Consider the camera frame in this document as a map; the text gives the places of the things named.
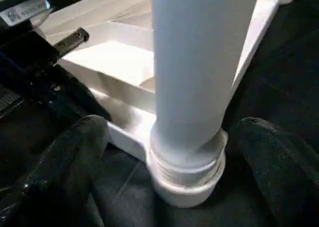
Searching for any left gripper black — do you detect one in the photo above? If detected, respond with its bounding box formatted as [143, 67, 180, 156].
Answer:
[0, 0, 112, 124]

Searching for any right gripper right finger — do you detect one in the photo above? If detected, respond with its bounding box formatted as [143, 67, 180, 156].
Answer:
[236, 117, 319, 227]

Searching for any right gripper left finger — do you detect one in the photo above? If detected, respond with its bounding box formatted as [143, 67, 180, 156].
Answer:
[0, 115, 109, 227]

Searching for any white plastic table top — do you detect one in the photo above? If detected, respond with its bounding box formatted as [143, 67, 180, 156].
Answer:
[36, 0, 300, 209]

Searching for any white plastic table leg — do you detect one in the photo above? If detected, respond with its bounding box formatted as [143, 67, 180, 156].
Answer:
[149, 0, 261, 186]

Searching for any black mat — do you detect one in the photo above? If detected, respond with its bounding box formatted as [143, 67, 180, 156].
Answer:
[0, 0, 319, 227]

